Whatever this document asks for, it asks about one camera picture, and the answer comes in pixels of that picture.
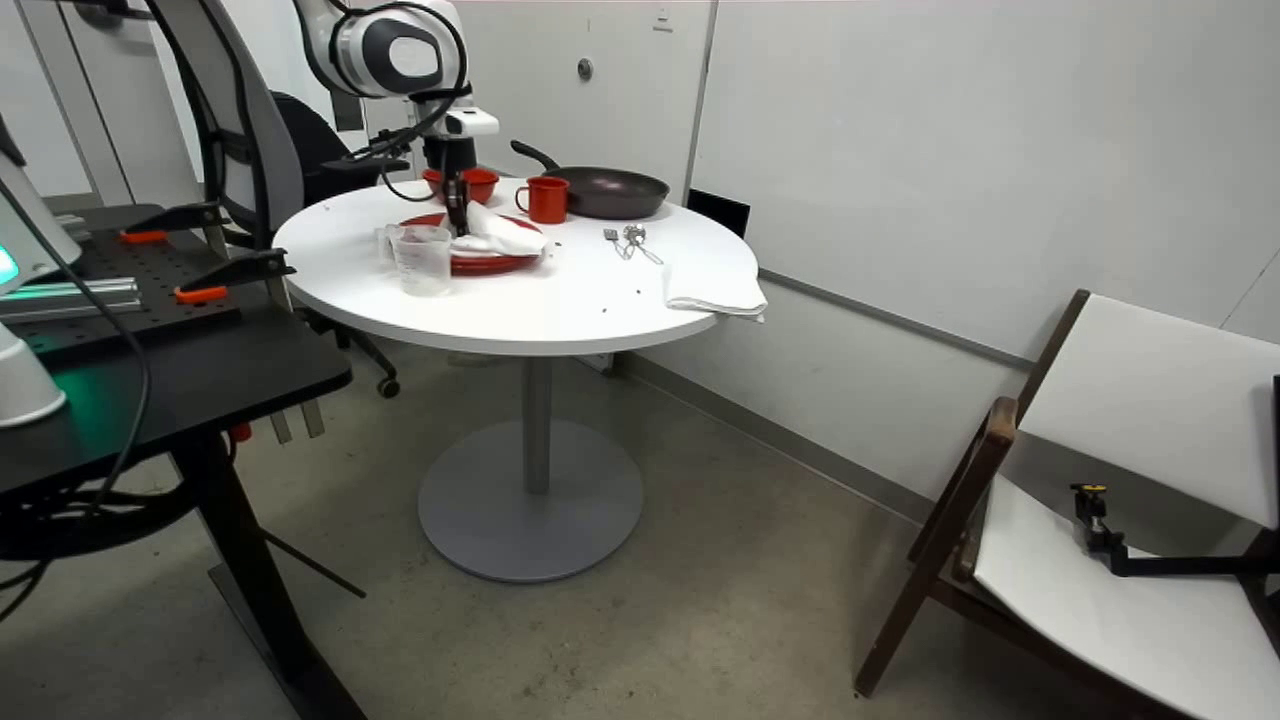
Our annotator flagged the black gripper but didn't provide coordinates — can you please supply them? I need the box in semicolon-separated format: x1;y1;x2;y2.
433;137;474;234

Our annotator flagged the red plate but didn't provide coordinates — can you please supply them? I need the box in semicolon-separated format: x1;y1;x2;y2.
398;211;548;275

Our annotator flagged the white red-striped tea towel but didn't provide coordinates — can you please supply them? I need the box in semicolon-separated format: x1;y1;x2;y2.
450;202;548;257

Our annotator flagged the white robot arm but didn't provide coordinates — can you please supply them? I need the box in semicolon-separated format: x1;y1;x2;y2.
293;0;472;234

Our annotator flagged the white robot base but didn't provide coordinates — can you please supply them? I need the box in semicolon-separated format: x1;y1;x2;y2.
0;120;78;426

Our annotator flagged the red bowl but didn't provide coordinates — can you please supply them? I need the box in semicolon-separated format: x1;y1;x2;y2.
423;164;500;202

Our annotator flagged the clear plastic measuring cup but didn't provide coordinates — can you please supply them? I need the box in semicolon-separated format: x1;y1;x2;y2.
388;222;450;294

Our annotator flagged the red mug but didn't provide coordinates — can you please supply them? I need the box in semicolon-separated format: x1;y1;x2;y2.
514;175;566;222

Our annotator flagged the dark frying pan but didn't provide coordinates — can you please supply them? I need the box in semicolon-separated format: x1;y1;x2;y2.
511;140;667;221

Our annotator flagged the metal fork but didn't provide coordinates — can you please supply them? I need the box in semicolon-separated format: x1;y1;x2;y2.
603;228;631;258

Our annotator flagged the metal spoon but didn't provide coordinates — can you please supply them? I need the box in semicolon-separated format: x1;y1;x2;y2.
625;222;662;263

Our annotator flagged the black office chair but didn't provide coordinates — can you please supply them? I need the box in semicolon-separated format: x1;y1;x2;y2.
139;0;414;399

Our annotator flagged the folded white cloth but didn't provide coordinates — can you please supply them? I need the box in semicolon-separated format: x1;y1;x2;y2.
662;257;767;318

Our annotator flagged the round white table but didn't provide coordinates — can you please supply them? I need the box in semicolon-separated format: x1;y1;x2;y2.
274;188;757;583

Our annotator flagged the black desk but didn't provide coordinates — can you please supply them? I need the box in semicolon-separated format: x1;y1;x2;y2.
0;194;370;720

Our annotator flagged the wooden white folding chair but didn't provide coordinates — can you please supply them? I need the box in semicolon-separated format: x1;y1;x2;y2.
856;293;1280;720

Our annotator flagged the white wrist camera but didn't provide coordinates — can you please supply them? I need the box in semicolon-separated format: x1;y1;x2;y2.
440;104;500;140

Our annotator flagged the black cable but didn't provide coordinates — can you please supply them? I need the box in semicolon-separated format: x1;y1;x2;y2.
0;175;159;623

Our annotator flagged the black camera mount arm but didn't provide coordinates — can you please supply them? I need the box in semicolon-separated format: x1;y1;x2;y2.
1069;374;1280;664

